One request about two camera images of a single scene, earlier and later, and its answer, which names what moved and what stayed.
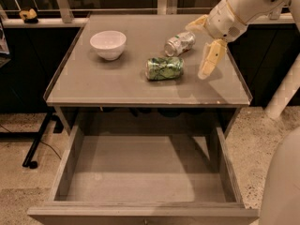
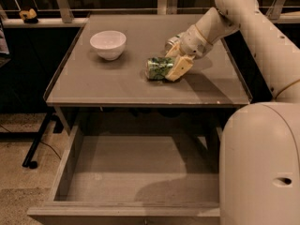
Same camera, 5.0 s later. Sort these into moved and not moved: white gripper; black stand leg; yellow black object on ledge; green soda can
Moved: white gripper
Not moved: yellow black object on ledge; black stand leg; green soda can
